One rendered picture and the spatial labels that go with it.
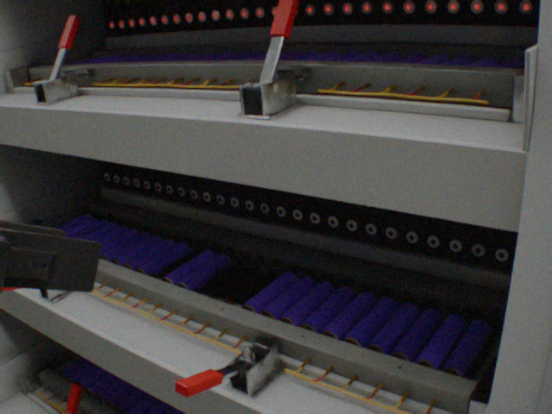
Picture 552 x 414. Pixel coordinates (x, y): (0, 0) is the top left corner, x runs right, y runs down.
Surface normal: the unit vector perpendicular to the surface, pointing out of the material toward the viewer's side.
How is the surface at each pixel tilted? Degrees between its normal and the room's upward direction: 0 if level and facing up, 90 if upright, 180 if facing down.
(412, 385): 106
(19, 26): 90
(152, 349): 16
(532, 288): 90
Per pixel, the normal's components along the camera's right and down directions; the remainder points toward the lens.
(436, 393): -0.59, 0.37
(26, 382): 0.80, 0.15
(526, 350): -0.60, 0.11
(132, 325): -0.11, -0.92
